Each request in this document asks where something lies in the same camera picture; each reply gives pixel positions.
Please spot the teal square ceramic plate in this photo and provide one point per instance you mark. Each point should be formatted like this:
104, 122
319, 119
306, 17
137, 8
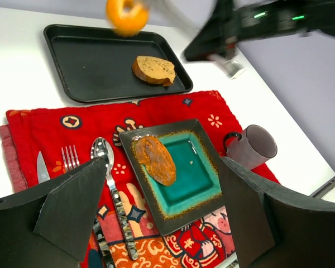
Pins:
196, 191

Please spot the red patterned placemat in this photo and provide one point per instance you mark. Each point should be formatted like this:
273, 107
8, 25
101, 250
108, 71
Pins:
205, 243

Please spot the silver fork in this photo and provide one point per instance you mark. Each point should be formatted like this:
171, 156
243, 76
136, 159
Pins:
70, 158

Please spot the brown oval bread roll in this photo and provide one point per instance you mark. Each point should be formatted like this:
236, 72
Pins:
158, 162

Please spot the sliced seeded bread loaf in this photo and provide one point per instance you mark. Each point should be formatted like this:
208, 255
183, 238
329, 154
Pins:
154, 70

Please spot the orange glazed donut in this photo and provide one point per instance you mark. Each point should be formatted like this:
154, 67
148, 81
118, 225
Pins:
127, 17

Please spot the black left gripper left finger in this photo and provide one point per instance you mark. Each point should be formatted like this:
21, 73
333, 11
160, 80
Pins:
68, 212

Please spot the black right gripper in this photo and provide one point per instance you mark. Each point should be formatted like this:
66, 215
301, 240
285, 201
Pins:
228, 25

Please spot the silver table knife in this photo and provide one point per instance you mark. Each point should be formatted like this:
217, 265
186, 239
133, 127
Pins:
42, 172

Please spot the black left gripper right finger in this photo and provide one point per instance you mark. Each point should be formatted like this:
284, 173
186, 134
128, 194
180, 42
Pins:
273, 226

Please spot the silver spoon patterned handle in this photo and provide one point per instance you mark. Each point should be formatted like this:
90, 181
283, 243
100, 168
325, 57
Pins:
102, 148

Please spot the purple ceramic mug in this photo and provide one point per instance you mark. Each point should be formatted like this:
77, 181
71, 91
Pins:
250, 148

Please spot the black baking tray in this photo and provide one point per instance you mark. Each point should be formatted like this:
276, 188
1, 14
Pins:
95, 65

